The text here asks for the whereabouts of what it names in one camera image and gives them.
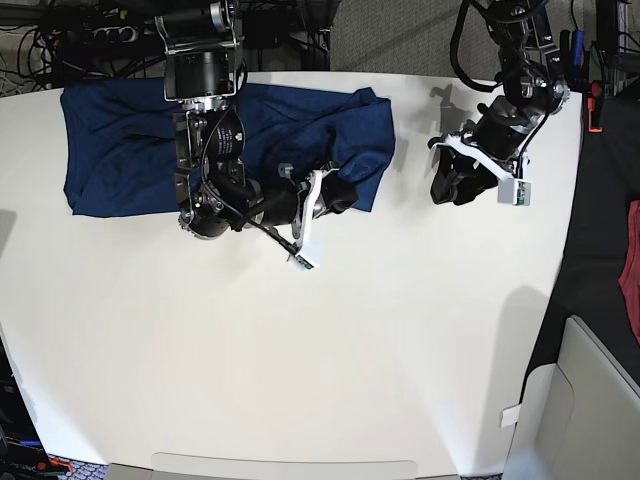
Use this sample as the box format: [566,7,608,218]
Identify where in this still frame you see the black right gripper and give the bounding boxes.
[249,160,359,250]

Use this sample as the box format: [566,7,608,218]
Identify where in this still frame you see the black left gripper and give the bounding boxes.
[428,102,533,205]

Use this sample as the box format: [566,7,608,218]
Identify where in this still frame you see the blue long-sleeve T-shirt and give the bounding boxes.
[60,79,395,218]

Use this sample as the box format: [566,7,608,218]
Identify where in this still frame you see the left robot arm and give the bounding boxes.
[428,1,570,206]

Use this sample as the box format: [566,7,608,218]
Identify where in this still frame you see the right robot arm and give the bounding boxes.
[155,1,358,254]

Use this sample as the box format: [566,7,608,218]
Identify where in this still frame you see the black cloth sheet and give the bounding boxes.
[529,94,640,371]

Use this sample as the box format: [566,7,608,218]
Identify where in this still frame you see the red clamp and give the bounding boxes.
[587,81,604,133]

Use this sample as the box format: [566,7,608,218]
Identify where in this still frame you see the dark red cloth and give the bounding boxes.
[618,200,640,341]

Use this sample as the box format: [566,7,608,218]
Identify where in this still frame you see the grey plastic bin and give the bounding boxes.
[502,316,639,479]

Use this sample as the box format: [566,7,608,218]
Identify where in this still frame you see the grey tray at bottom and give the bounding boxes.
[107,452,461,480]

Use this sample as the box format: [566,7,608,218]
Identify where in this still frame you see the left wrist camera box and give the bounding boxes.
[497,178,532,206]

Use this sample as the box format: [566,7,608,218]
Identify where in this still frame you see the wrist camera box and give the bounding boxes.
[497,178,532,206]
[287,242,325,272]

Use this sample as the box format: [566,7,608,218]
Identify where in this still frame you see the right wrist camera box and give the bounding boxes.
[287,242,325,272]

